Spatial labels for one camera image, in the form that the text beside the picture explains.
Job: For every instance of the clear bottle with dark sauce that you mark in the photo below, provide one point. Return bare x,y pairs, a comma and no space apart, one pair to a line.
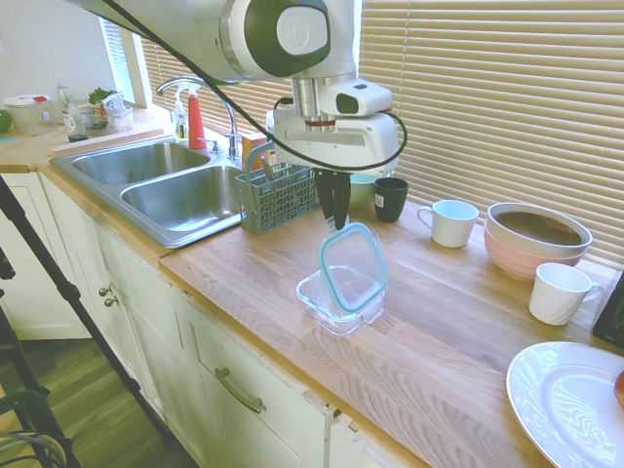
74,122

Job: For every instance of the round metal cabinet knob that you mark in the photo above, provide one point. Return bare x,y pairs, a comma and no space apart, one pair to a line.
105,291
111,301

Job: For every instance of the white kitchen cabinet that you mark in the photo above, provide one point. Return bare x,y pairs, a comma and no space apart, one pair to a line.
205,356

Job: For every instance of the stainless steel double sink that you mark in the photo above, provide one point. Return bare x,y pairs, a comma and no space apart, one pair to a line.
161,195

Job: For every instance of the red fruit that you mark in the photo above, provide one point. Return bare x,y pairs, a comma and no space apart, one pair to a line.
620,390

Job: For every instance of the narrow beige window blinds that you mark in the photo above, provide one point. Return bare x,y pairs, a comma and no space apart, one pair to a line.
166,68

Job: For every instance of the blue-grey utensil basket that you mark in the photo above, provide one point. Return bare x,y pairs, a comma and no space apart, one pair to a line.
278,202

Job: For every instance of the pink bowl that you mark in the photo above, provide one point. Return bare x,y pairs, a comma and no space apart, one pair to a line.
517,261

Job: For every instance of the round white mug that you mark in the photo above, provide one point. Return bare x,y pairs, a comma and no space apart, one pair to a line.
453,226

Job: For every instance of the clear lid with teal seal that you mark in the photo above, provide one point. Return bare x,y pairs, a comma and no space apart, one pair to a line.
353,265

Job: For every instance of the tapered white mug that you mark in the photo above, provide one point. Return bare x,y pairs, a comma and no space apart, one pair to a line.
556,295

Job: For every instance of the small clear soap bottle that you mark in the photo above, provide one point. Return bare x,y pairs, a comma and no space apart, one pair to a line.
179,128

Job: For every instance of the wide beige window blinds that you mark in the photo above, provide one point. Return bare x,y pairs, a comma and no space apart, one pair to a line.
502,97

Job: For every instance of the black camera tripod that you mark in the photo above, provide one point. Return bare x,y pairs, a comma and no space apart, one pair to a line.
58,287

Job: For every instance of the black cup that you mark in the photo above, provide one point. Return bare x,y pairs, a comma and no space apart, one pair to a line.
390,200

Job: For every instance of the black appliance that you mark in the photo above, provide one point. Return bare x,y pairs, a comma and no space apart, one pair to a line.
612,317

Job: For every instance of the chrome sink soap pump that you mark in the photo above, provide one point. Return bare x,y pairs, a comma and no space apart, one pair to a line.
216,147

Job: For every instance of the grey bowl with dark inside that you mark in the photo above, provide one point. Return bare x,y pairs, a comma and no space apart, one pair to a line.
541,234

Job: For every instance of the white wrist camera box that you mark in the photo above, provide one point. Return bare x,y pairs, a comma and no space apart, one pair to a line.
363,97

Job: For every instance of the red spray bottle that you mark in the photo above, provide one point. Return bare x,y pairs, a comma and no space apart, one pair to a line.
196,122

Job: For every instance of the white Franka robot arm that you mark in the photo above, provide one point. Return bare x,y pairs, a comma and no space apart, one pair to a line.
273,39

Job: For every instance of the chrome kitchen faucet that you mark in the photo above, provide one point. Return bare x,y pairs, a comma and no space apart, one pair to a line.
229,117

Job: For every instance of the teal bowl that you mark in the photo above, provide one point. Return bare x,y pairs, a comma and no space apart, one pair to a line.
362,192

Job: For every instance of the large white plate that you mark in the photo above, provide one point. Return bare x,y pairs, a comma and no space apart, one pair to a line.
570,404

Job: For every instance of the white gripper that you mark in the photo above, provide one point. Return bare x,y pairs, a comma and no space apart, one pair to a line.
341,141

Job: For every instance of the clear glass food container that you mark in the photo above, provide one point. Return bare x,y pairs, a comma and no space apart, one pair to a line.
341,319

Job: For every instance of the clear tub with green herbs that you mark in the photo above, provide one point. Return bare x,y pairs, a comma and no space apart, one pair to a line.
105,107

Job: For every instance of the orange box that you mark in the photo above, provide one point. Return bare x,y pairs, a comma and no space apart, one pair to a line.
252,148

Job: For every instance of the green apple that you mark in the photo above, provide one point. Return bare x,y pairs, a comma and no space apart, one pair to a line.
4,122

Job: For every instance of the clear salad spinner container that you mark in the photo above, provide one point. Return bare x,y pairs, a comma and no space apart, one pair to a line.
29,117

